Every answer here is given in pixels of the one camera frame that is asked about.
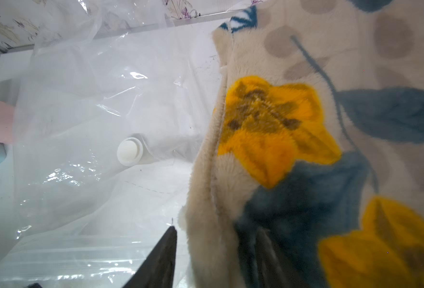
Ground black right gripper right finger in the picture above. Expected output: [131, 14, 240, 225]
[255, 230, 305, 288]

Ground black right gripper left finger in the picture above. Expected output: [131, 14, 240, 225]
[123, 226, 177, 288]

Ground beige flower pattern blanket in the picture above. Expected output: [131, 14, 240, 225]
[184, 1, 424, 288]

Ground clear plastic vacuum bag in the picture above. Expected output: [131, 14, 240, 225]
[0, 1, 232, 288]

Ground white vacuum bag valve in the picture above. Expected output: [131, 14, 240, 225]
[117, 138, 143, 167]

